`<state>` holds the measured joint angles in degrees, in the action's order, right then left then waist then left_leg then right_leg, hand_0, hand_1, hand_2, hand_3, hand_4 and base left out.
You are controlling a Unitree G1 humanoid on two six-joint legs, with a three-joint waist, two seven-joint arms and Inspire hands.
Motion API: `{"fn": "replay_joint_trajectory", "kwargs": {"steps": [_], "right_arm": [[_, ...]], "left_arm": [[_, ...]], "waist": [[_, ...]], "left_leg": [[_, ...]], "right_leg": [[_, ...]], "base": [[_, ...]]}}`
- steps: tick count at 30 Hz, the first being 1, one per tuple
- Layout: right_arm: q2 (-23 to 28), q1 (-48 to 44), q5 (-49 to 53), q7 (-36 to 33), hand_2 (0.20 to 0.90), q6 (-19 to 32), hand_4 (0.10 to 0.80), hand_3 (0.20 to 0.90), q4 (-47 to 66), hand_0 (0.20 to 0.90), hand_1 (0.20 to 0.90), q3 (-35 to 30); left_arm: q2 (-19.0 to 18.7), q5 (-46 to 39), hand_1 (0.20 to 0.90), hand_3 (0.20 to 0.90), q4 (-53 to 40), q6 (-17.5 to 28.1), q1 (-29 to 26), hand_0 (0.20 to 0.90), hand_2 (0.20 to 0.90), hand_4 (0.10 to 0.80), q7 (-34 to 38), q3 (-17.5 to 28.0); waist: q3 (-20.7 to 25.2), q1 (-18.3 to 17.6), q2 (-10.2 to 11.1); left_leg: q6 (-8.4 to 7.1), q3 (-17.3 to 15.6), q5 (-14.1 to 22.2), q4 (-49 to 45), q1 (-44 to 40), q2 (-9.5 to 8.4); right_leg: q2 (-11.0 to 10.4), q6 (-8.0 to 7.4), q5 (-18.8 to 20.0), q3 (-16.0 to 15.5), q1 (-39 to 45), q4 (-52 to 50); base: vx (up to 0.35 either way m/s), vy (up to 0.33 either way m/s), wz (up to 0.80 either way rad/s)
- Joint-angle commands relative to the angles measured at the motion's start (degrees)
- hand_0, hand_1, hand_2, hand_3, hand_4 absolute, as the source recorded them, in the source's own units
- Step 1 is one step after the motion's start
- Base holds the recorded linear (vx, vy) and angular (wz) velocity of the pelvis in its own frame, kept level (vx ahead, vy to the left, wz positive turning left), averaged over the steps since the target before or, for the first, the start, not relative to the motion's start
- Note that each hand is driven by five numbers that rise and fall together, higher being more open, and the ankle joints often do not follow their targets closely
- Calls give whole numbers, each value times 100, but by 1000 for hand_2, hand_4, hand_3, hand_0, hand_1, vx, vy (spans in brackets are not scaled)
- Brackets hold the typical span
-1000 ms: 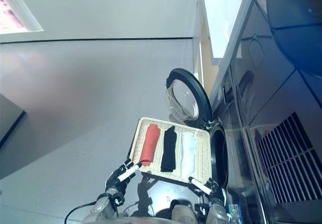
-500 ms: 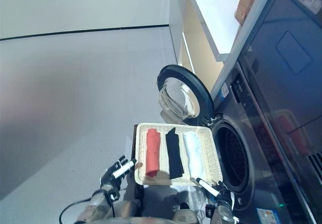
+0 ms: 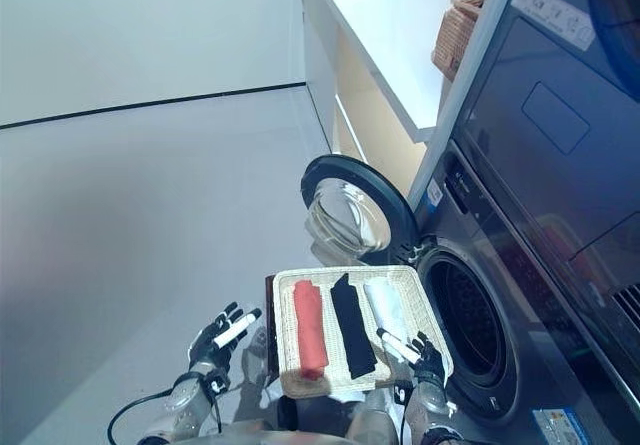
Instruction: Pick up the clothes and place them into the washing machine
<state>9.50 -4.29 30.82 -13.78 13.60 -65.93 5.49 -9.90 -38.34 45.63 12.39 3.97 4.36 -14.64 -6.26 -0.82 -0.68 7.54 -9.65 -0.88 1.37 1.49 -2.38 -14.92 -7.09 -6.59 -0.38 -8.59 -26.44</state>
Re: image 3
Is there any white tall side panel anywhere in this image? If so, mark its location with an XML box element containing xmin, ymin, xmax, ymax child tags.
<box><xmin>407</xmin><ymin>0</ymin><xmax>524</xmax><ymax>211</ymax></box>

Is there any brown wicker box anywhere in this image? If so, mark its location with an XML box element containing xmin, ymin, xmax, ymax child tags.
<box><xmin>430</xmin><ymin>0</ymin><xmax>486</xmax><ymax>84</ymax></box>

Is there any white cloth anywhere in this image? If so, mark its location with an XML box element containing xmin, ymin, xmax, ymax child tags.
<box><xmin>363</xmin><ymin>279</ymin><xmax>405</xmax><ymax>346</ymax></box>

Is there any white counter cabinet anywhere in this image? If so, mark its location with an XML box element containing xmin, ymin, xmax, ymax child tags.
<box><xmin>297</xmin><ymin>0</ymin><xmax>489</xmax><ymax>166</ymax></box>

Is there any round glass washer door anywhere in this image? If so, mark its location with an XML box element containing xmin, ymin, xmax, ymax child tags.
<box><xmin>299</xmin><ymin>153</ymin><xmax>421</xmax><ymax>266</ymax></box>

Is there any red cloth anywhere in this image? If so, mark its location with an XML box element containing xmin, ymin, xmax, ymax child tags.
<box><xmin>292</xmin><ymin>279</ymin><xmax>329</xmax><ymax>380</ymax></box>

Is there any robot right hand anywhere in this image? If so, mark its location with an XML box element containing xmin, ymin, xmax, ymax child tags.
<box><xmin>375</xmin><ymin>327</ymin><xmax>449</xmax><ymax>384</ymax></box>

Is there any white wicker basket tray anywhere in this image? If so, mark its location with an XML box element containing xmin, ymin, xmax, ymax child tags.
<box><xmin>272</xmin><ymin>264</ymin><xmax>455</xmax><ymax>399</ymax></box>

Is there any blue energy label sticker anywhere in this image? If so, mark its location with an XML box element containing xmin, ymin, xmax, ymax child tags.
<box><xmin>532</xmin><ymin>407</ymin><xmax>576</xmax><ymax>445</ymax></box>

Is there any grey robot torso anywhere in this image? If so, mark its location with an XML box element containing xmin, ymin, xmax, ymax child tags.
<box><xmin>214</xmin><ymin>417</ymin><xmax>361</xmax><ymax>445</ymax></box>

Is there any dark brown stool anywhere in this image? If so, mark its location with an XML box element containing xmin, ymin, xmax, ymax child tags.
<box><xmin>263</xmin><ymin>274</ymin><xmax>282</xmax><ymax>389</ymax></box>

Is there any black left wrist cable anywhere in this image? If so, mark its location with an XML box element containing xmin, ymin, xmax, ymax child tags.
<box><xmin>107</xmin><ymin>372</ymin><xmax>224</xmax><ymax>445</ymax></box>

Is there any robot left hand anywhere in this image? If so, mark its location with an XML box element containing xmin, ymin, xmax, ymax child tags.
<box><xmin>187</xmin><ymin>302</ymin><xmax>264</xmax><ymax>371</ymax></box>

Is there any grey stacked dryer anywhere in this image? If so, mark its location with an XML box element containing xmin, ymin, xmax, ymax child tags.
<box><xmin>452</xmin><ymin>0</ymin><xmax>640</xmax><ymax>306</ymax></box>

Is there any black cloth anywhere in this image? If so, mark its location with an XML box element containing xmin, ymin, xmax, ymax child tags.
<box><xmin>329</xmin><ymin>273</ymin><xmax>379</xmax><ymax>380</ymax></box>

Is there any grey washing machine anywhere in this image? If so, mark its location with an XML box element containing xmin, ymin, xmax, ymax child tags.
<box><xmin>404</xmin><ymin>137</ymin><xmax>640</xmax><ymax>445</ymax></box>

